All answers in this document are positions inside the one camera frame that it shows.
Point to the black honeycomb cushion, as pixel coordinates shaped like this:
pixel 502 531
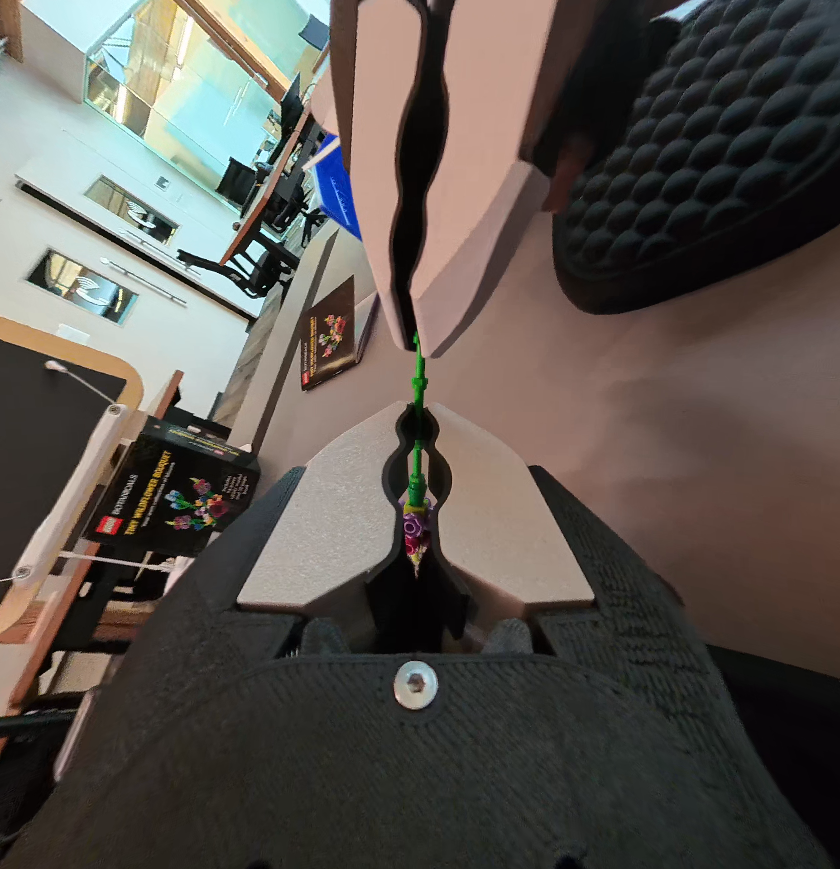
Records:
pixel 718 170

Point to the lego instruction booklet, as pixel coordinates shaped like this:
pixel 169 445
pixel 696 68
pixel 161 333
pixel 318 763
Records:
pixel 331 332

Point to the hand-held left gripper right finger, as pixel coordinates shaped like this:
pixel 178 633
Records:
pixel 515 536

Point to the lego flower with green stem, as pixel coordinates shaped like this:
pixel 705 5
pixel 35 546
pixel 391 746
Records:
pixel 418 485

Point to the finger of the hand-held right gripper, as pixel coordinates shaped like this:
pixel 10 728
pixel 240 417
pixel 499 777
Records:
pixel 481 68
pixel 379 136

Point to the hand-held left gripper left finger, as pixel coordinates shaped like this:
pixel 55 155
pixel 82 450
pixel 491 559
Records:
pixel 318 529

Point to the black panel with wooden rim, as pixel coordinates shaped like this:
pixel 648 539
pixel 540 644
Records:
pixel 26 441

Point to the blue plastic bin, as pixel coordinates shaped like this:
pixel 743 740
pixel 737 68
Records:
pixel 338 197

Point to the black office chair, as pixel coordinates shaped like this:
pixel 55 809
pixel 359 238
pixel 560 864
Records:
pixel 257 271

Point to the black lego set box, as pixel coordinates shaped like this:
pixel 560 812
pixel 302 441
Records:
pixel 161 502

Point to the brown office desk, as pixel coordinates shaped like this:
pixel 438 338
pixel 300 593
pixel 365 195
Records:
pixel 258 200

